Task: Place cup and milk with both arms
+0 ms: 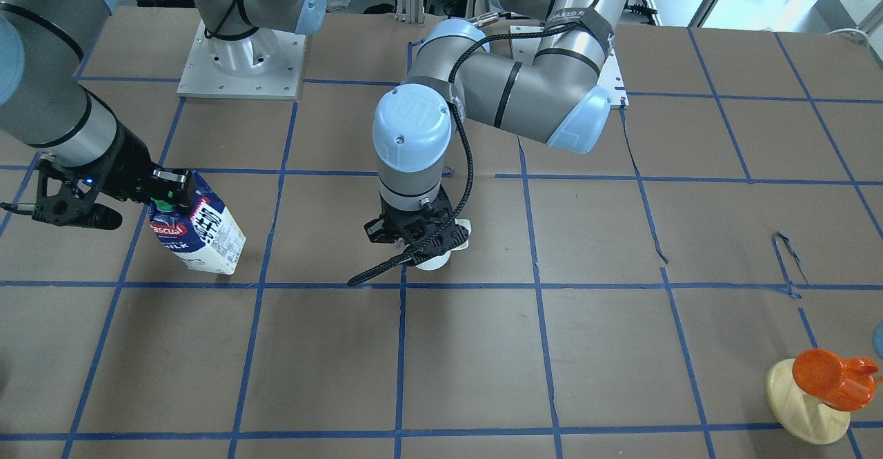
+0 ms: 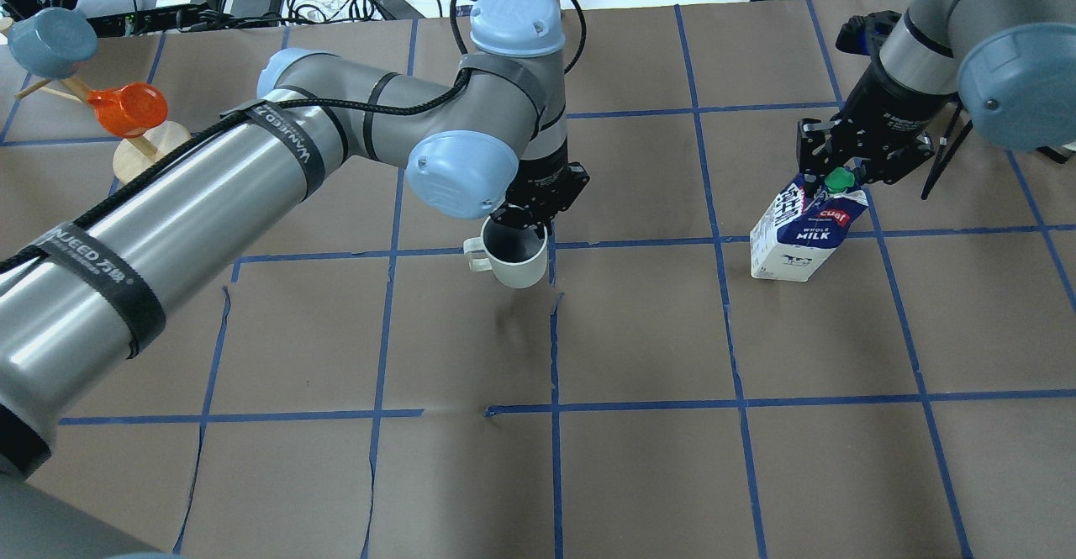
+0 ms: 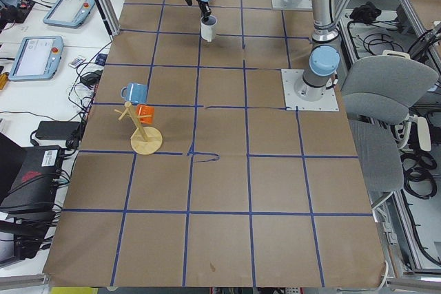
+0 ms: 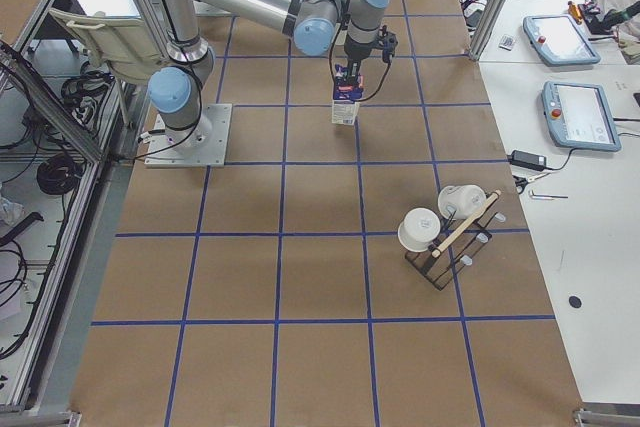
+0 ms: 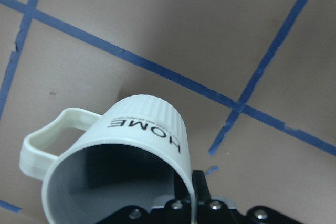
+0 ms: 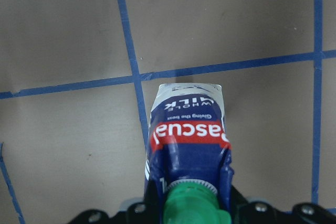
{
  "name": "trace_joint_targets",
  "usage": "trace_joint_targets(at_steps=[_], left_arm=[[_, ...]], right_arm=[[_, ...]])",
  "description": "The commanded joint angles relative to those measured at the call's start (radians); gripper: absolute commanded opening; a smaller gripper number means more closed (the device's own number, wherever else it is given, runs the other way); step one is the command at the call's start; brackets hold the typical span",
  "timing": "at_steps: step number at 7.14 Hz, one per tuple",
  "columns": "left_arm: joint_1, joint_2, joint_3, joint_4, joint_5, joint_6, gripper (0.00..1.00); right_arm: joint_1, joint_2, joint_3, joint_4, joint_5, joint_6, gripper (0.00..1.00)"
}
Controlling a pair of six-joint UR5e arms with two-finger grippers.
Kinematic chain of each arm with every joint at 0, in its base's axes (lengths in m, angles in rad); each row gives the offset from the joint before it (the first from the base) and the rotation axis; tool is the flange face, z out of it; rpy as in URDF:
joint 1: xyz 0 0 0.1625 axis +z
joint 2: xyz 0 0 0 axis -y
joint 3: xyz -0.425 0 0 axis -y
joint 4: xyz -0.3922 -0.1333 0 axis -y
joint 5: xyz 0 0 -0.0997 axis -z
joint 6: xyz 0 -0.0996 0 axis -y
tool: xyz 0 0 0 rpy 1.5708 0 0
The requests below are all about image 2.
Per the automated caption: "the orange mug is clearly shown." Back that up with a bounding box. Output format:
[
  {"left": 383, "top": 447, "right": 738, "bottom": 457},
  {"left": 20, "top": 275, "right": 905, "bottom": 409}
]
[{"left": 86, "top": 82, "right": 169, "bottom": 139}]

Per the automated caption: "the blue mug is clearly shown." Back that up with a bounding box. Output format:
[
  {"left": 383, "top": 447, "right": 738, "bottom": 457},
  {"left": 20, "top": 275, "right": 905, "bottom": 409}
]
[{"left": 8, "top": 8, "right": 98, "bottom": 80}]

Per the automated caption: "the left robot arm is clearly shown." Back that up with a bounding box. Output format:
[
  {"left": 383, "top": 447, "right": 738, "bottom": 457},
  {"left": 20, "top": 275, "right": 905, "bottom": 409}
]
[{"left": 1, "top": 0, "right": 587, "bottom": 558}]

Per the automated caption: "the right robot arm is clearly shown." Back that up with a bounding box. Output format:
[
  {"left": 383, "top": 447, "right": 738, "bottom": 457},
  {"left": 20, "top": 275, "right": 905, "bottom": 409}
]
[{"left": 797, "top": 0, "right": 1075, "bottom": 198}]

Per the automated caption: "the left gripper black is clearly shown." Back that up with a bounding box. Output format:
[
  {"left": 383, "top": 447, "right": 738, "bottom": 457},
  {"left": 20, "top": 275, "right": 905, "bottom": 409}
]
[{"left": 493, "top": 156, "right": 589, "bottom": 232}]

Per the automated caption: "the white mug grey inside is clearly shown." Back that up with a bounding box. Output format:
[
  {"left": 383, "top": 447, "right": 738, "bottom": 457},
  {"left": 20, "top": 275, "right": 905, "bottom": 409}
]
[{"left": 462, "top": 219, "right": 549, "bottom": 288}]

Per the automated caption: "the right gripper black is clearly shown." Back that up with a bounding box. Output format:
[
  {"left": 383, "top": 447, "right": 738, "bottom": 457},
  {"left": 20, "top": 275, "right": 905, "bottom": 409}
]
[{"left": 797, "top": 62, "right": 939, "bottom": 198}]

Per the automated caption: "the brown paper table cover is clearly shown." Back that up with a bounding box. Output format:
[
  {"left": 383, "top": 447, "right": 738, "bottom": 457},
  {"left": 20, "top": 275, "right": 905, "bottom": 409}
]
[{"left": 31, "top": 0, "right": 1075, "bottom": 558}]

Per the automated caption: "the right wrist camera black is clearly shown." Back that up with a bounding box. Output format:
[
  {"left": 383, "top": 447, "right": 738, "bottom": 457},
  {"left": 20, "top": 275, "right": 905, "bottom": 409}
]
[{"left": 835, "top": 10, "right": 902, "bottom": 56}]

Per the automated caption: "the blue white milk carton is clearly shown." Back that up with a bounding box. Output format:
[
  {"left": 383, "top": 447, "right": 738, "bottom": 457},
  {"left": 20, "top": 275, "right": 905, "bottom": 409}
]
[{"left": 749, "top": 167, "right": 868, "bottom": 282}]

